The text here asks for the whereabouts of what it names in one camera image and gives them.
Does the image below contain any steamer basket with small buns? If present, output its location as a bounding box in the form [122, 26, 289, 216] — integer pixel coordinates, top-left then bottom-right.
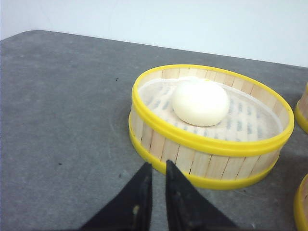
[293, 175, 308, 231]

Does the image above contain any steamer basket with one bun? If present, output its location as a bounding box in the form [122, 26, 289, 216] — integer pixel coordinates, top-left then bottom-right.
[128, 64, 294, 190]

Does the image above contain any large white steamed bun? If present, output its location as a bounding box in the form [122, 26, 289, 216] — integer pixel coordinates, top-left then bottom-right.
[172, 79, 230, 127]

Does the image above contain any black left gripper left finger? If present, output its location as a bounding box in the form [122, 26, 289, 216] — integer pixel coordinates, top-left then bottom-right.
[81, 163, 153, 231]

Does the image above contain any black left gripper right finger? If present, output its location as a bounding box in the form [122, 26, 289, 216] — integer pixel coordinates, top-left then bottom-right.
[166, 160, 237, 231]

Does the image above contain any steamer basket with three buns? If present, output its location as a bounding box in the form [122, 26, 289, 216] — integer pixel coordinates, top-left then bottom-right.
[294, 84, 308, 133]

